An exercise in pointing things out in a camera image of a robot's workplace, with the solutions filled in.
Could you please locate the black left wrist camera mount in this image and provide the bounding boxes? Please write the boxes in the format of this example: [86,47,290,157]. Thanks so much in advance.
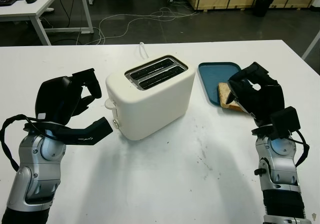
[51,117,114,146]

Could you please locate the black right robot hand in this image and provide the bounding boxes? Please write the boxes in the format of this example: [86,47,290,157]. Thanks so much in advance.
[226,61,286,127]

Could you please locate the toasted bread slice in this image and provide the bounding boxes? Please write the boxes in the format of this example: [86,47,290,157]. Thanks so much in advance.
[216,82,247,112]

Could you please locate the white toaster power cord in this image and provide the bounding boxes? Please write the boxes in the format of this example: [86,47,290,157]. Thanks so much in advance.
[138,42,148,59]

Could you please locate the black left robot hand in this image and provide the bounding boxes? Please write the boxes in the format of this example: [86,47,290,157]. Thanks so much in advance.
[34,68,103,127]

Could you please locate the blue plastic tray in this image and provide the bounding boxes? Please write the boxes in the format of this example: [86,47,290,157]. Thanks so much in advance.
[197,62,245,107]

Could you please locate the white office desk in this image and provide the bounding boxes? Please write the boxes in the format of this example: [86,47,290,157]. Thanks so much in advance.
[0,0,95,46]

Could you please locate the white floor cable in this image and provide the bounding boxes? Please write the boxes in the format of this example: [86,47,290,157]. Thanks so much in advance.
[93,7,200,44]

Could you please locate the white two-slot toaster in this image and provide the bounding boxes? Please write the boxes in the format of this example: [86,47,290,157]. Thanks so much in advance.
[104,55,197,141]

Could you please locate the white slanted table leg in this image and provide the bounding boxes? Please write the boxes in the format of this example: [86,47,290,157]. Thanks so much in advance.
[301,31,320,61]

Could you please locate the black trash bin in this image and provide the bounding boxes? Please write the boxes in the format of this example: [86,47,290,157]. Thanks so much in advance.
[252,0,275,18]

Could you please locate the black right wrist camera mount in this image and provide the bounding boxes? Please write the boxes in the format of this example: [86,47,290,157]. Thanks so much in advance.
[270,106,301,139]

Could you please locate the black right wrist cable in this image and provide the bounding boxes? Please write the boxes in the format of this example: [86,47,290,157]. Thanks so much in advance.
[287,130,310,169]

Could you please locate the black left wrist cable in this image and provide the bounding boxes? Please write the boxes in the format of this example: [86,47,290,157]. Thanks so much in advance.
[0,114,61,172]

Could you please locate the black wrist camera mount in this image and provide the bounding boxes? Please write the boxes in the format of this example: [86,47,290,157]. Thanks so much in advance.
[270,106,301,139]
[51,117,114,146]

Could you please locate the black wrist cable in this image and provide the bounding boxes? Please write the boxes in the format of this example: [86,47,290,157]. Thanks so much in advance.
[287,130,310,169]
[0,114,61,172]

